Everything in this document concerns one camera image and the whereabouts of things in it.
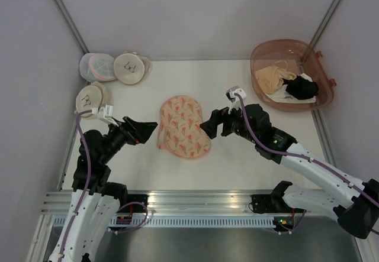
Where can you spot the beige round laundry bag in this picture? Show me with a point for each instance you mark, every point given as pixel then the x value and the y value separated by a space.
pixel 130 67
pixel 92 96

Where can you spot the white pink mesh laundry bag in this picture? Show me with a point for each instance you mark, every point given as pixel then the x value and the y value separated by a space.
pixel 97 67

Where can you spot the white slotted cable duct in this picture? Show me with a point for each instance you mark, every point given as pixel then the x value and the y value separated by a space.
pixel 209 222

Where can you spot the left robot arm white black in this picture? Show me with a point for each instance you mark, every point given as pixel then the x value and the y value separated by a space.
pixel 95 200

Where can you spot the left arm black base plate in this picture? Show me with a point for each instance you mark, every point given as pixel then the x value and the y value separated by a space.
pixel 135 204

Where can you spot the right aluminium corner post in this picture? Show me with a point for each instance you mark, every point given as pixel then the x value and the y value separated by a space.
pixel 325 21

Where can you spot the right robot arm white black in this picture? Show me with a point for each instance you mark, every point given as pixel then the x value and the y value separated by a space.
pixel 351 202

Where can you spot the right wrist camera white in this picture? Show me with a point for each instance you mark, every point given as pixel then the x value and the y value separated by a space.
pixel 236 96

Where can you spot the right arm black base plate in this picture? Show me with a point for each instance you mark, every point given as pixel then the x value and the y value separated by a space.
pixel 266 204

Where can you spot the orange floral mesh laundry bag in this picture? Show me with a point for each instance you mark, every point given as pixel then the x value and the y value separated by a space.
pixel 179 130

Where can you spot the aluminium front rail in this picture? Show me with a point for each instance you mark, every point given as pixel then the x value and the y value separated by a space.
pixel 196 202

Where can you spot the black bra in basket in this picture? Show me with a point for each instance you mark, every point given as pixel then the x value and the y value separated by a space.
pixel 301 88

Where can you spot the beige bra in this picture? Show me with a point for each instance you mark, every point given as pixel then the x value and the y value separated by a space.
pixel 271 78

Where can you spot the left aluminium corner post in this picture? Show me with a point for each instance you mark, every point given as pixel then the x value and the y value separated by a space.
pixel 65 14

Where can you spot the beige round laundry bag upper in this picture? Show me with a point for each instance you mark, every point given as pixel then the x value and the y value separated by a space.
pixel 130 67

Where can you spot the pink translucent plastic basket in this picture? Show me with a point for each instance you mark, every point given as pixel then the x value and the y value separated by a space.
pixel 301 59

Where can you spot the white garment in basket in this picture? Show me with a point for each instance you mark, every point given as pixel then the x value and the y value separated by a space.
pixel 281 96

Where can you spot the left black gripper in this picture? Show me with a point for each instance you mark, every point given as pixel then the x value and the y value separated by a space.
pixel 139 132

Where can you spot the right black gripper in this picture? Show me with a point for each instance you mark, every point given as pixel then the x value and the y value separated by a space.
pixel 219 116

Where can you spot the beige round laundry bag lower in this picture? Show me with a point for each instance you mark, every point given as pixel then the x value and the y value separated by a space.
pixel 92 96

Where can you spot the aluminium corner post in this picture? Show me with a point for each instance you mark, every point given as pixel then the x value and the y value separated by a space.
pixel 325 21
pixel 65 14

